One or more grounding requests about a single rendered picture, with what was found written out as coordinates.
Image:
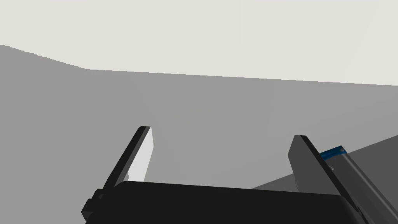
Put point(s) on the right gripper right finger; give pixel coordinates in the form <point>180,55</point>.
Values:
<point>311,174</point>

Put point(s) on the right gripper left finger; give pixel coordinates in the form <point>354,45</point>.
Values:
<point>140,158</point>

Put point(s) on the grey bar with blue band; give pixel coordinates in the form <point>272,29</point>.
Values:
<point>359,179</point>

